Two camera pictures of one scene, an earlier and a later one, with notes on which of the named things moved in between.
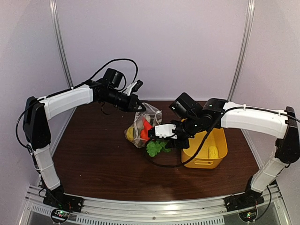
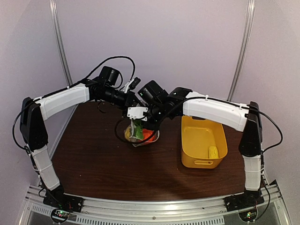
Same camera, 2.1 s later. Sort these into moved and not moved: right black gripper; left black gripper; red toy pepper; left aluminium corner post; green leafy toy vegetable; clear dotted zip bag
Moved: right black gripper; green leafy toy vegetable
Not moved: left black gripper; left aluminium corner post; clear dotted zip bag; red toy pepper
